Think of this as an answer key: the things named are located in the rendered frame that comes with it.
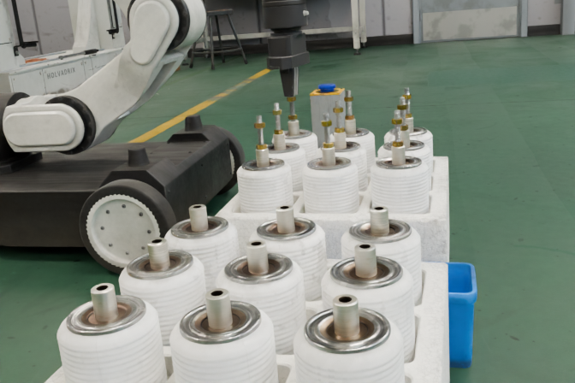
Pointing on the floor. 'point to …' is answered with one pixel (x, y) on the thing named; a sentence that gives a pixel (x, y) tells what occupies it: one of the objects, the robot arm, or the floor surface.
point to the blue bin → (461, 313)
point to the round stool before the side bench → (218, 38)
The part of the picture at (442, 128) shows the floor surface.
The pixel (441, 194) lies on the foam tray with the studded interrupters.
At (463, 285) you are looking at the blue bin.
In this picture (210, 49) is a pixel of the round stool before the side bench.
